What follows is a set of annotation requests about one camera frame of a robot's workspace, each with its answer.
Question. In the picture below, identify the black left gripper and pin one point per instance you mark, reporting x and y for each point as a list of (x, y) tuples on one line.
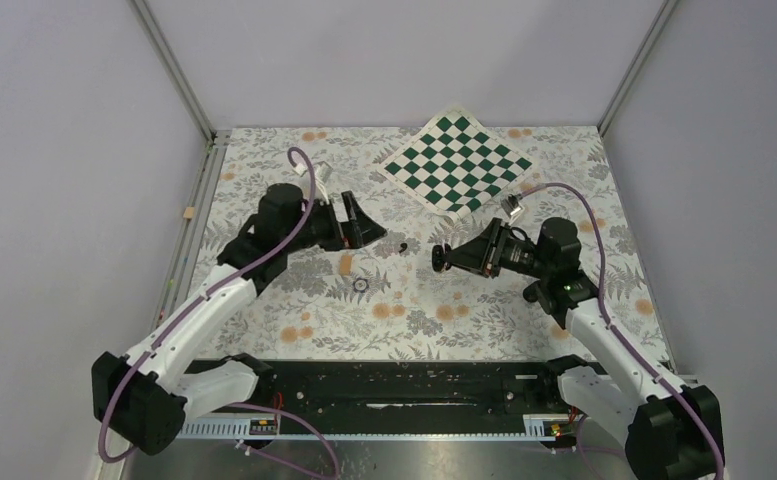
[(360, 230)]

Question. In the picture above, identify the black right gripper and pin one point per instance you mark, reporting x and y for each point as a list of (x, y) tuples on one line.
[(484, 253)]

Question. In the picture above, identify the black earbud charging case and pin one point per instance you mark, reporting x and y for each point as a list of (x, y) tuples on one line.
[(439, 258)]

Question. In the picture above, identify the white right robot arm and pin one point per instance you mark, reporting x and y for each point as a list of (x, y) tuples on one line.
[(667, 428)]

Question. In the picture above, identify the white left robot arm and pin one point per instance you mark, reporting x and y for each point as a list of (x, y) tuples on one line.
[(147, 394)]

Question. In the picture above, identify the blue poker chip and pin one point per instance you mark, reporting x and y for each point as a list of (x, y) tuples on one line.
[(360, 285)]

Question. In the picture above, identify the small black oval object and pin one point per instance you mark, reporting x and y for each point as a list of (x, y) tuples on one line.
[(530, 294)]

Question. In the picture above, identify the floral table mat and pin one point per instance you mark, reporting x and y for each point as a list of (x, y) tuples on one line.
[(410, 312)]

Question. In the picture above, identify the green white chessboard mat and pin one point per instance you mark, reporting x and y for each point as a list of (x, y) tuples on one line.
[(454, 165)]

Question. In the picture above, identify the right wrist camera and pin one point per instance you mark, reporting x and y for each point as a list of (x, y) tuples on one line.
[(512, 207)]

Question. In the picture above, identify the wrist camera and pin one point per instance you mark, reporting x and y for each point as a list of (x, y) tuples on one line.
[(323, 172), (512, 207)]

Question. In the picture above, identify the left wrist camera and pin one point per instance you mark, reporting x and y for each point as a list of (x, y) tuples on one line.
[(323, 172)]

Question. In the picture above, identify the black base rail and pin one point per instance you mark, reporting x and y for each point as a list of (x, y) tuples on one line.
[(412, 397)]

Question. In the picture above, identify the white cable duct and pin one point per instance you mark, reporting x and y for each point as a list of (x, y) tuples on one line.
[(263, 427)]

